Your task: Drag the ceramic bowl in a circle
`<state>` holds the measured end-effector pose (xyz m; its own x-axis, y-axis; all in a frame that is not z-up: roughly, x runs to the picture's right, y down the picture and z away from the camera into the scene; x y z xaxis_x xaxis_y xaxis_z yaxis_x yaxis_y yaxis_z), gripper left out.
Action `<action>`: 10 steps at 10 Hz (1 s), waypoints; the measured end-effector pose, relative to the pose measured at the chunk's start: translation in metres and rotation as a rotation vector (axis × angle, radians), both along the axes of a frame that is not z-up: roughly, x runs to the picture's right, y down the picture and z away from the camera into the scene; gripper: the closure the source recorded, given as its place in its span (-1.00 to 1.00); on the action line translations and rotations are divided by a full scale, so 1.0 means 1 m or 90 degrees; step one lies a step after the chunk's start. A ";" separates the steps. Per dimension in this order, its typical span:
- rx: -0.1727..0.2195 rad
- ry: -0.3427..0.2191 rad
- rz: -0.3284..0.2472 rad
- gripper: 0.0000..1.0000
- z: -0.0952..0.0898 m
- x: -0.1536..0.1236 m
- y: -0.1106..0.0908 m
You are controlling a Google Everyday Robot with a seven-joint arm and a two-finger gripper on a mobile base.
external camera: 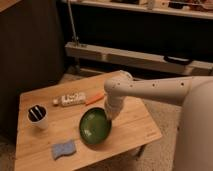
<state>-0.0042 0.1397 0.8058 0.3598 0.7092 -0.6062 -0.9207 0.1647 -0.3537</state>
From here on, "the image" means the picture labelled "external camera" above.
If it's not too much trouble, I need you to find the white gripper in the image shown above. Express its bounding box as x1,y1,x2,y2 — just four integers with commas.
104,96,124,120

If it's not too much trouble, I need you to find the green ceramic bowl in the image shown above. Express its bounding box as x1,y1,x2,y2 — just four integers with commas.
79,107,112,145

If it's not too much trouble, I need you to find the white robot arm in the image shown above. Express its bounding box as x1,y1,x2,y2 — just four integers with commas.
104,71,213,171

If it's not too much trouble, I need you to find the black handle on bench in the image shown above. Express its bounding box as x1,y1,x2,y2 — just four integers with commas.
163,56,193,65

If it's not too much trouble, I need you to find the clear plastic bottle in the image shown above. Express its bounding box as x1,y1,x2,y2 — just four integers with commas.
53,92,86,107

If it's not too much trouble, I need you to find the wooden table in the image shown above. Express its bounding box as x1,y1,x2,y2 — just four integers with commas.
13,70,163,171

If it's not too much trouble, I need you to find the wooden shelf with items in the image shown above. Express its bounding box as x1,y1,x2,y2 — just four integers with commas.
61,0,213,20

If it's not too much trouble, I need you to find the orange carrot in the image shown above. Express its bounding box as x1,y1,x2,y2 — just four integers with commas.
85,93,105,105

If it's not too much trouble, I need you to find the white cup with utensils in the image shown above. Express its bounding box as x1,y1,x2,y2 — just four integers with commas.
27,105,48,130

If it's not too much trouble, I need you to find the blue sponge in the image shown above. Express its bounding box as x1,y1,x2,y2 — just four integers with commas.
52,140,76,160

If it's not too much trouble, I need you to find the metal stand pole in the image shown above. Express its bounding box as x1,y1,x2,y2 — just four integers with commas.
67,0,79,46

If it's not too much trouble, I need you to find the long wooden bench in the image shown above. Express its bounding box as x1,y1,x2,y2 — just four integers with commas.
65,42,213,75

